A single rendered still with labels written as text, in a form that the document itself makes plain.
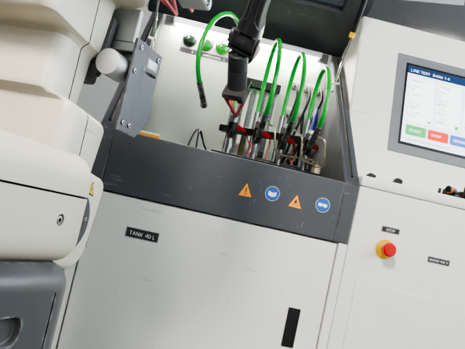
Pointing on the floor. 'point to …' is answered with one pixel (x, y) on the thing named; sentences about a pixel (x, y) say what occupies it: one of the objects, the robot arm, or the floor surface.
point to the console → (398, 212)
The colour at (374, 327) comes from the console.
